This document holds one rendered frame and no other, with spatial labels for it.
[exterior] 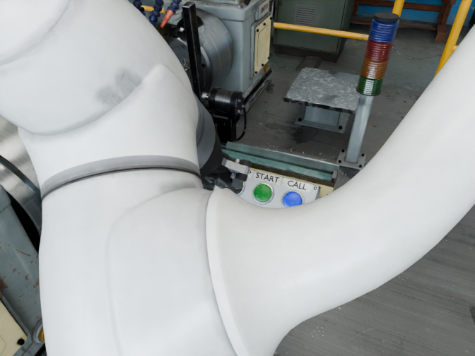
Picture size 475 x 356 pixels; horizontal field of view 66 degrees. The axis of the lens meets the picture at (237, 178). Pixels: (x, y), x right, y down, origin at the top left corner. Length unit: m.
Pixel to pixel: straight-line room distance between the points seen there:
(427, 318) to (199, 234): 0.71
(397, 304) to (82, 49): 0.75
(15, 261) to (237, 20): 0.90
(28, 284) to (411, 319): 0.68
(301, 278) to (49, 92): 0.15
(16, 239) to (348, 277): 0.50
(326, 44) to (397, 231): 3.81
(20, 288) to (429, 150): 0.58
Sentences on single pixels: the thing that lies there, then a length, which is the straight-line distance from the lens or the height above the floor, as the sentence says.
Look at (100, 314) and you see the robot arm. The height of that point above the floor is 1.30.
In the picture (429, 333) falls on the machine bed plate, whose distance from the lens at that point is 0.83.
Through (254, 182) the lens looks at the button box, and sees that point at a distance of 0.60.
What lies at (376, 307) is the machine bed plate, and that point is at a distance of 0.82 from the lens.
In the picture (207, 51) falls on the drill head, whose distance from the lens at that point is 1.05.
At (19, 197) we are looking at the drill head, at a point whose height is 1.09.
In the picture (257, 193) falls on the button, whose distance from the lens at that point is 0.59.
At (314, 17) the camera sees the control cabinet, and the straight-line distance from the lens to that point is 3.93.
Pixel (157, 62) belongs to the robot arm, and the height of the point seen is 1.38.
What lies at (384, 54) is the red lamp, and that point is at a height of 1.14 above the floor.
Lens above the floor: 1.46
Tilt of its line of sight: 39 degrees down
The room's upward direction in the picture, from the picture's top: straight up
